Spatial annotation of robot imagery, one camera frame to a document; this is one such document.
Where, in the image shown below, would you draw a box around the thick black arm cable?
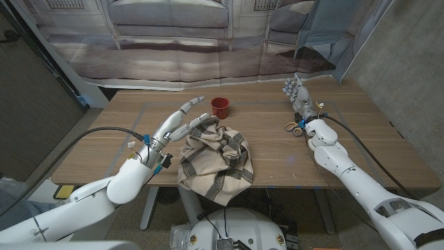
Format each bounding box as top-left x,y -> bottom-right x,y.
0,126 -> 146,217
322,115 -> 417,201

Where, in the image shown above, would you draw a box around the clear plastic bag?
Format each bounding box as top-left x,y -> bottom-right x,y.
169,224 -> 194,250

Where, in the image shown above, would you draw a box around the yellow black floor pad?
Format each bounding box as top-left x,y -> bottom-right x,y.
53,184 -> 76,201

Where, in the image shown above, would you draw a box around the red cup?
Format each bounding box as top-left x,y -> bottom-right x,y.
210,97 -> 230,120

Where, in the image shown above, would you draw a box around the white robot shoulder cover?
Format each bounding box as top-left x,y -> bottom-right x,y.
0,240 -> 140,250

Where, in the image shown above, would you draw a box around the orange handled scissors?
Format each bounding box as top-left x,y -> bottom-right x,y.
284,121 -> 305,138

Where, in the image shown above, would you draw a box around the black round floor object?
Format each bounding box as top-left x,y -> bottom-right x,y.
156,187 -> 180,206

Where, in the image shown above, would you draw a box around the white floor platform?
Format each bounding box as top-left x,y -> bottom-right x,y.
33,178 -> 58,204

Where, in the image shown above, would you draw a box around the black door handle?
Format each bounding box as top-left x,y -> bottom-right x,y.
0,29 -> 21,44

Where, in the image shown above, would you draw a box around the printed room backdrop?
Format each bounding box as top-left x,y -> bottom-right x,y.
10,0 -> 396,92

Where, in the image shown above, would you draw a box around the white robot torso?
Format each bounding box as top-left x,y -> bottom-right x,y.
187,207 -> 288,250

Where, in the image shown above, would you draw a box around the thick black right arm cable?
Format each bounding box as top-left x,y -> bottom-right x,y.
322,115 -> 417,201

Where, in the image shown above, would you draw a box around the blue jeans person leg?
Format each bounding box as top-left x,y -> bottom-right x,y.
0,189 -> 53,226

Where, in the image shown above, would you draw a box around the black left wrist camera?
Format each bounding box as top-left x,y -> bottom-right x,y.
157,152 -> 173,171

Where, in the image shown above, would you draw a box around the black floor cable bundle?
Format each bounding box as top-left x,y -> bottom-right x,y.
239,189 -> 299,240

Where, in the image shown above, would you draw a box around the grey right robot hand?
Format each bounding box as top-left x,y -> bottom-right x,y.
282,72 -> 319,122

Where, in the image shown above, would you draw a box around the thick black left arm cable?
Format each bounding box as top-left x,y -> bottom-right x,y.
0,126 -> 146,217

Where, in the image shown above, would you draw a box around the grey metal table leg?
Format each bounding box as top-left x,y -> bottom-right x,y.
314,189 -> 336,235
139,186 -> 160,231
177,187 -> 205,226

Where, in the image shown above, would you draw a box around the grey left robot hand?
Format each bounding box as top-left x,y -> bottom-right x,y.
139,96 -> 212,167

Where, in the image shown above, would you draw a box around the thin braided right arm cable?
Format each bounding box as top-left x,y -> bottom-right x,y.
304,133 -> 379,232

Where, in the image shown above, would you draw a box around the cream grey plaid scarf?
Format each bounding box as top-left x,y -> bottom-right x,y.
177,115 -> 255,206

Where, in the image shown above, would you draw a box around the white corner post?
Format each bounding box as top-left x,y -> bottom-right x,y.
8,0 -> 110,109

